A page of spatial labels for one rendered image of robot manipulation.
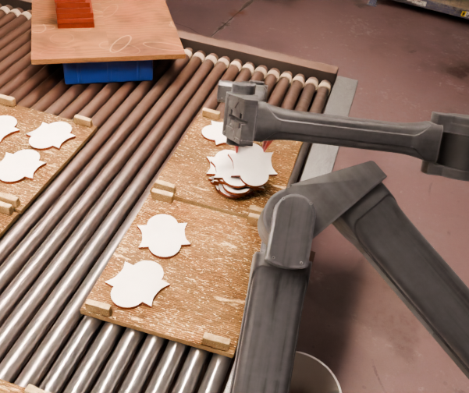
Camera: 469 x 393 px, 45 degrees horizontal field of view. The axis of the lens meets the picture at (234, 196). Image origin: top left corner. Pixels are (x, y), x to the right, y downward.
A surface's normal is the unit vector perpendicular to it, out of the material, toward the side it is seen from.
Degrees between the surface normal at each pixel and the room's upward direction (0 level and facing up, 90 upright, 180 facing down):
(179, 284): 0
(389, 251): 43
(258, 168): 14
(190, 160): 0
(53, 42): 0
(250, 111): 64
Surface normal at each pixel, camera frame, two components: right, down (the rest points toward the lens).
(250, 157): 0.12, -0.56
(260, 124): -0.04, 0.25
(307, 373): -0.44, 0.52
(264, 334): -0.02, -0.18
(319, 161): 0.09, -0.74
